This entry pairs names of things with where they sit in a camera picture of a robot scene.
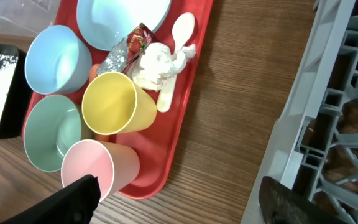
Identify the orange carrot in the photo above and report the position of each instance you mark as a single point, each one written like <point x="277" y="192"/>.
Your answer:
<point x="92" y="76"/>

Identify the light blue plate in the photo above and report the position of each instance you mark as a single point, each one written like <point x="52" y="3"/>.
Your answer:
<point x="103" y="23"/>

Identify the light blue bowl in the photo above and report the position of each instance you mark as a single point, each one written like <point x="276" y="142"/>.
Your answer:
<point x="57" y="62"/>

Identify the grey dishwasher rack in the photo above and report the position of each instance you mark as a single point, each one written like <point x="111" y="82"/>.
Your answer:
<point x="313" y="147"/>

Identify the white tissue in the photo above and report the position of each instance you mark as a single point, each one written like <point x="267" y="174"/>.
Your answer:
<point x="154" y="66"/>

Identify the yellow plastic cup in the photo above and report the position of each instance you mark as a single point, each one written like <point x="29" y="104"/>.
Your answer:
<point x="114" y="104"/>

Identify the white plastic spoon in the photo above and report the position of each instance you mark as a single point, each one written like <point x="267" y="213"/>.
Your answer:
<point x="182" y="30"/>

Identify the black tray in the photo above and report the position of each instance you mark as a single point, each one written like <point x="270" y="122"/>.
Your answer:
<point x="14" y="91"/>

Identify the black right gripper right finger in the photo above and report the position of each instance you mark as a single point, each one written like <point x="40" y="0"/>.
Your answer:
<point x="280" y="205"/>

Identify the red silver snack wrapper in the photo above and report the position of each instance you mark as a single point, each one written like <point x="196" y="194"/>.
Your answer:
<point x="127" y="50"/>

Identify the pink plastic cup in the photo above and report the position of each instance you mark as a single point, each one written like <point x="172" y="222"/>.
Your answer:
<point x="114" y="165"/>

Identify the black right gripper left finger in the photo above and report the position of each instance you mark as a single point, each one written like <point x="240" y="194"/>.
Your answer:
<point x="73" y="204"/>

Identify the green bowl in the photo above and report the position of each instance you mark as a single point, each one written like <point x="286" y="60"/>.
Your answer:
<point x="54" y="124"/>

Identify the red tray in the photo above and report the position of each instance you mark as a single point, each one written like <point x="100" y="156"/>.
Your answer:
<point x="155" y="146"/>

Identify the clear plastic bin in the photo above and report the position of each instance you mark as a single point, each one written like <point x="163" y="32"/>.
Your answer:
<point x="27" y="17"/>

